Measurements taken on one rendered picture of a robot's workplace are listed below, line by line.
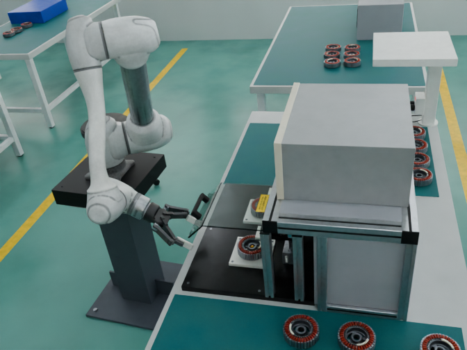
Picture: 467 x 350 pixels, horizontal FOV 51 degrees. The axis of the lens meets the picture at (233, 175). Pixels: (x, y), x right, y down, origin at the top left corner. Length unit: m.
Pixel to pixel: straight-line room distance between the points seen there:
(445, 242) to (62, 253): 2.32
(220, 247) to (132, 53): 0.79
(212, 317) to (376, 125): 0.82
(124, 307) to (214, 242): 1.04
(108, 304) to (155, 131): 1.11
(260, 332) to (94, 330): 1.36
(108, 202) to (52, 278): 1.60
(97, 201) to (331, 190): 0.75
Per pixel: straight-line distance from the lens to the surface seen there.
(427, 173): 2.30
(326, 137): 1.46
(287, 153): 1.45
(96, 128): 1.77
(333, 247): 1.51
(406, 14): 4.55
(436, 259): 1.93
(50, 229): 3.61
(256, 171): 2.35
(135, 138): 2.24
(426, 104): 2.70
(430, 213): 2.13
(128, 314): 2.80
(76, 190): 2.33
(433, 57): 2.36
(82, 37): 1.81
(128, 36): 1.79
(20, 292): 3.22
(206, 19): 6.61
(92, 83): 1.81
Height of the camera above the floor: 2.04
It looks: 33 degrees down
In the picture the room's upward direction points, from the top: 7 degrees counter-clockwise
